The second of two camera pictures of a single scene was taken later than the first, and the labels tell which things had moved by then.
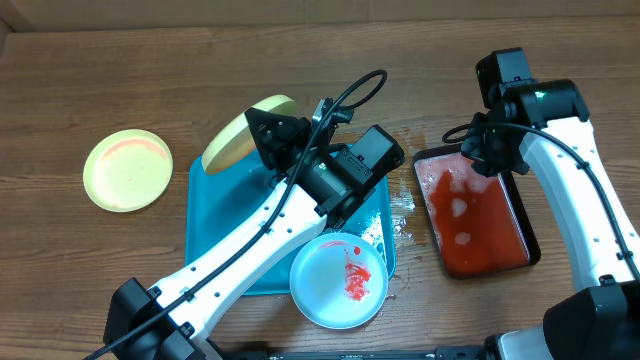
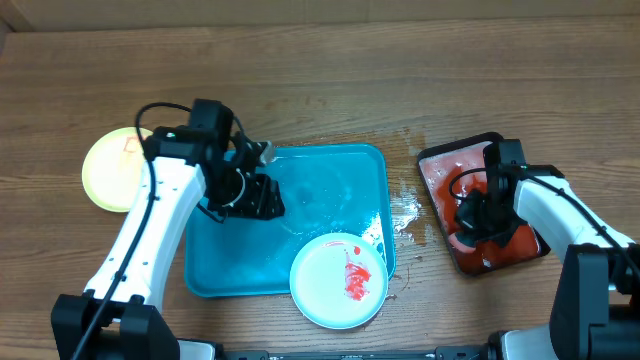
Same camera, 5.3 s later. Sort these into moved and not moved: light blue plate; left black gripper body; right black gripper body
Moved: left black gripper body; right black gripper body
Not moved: light blue plate
